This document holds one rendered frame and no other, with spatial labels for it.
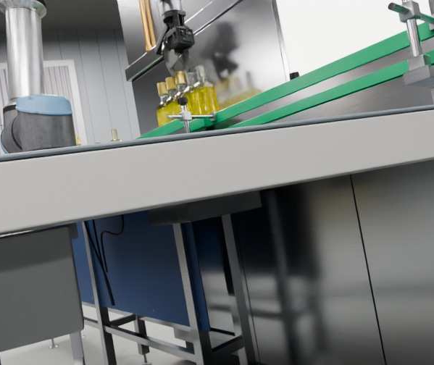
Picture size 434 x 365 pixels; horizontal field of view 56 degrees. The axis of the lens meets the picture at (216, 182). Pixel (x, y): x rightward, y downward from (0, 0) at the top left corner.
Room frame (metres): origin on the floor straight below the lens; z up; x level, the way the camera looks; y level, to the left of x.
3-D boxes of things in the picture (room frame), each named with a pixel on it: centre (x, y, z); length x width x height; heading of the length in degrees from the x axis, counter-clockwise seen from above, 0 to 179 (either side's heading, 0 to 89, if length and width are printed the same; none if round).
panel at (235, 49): (1.21, -0.25, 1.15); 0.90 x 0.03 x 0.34; 40
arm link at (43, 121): (0.93, 0.37, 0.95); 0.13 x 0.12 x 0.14; 41
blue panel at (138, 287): (1.88, 0.53, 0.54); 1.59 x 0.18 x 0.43; 40
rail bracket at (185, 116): (1.16, 0.04, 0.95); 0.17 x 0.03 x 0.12; 130
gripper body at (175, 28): (1.36, 0.04, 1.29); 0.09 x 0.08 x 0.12; 39
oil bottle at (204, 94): (1.30, -0.01, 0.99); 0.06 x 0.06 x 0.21; 41
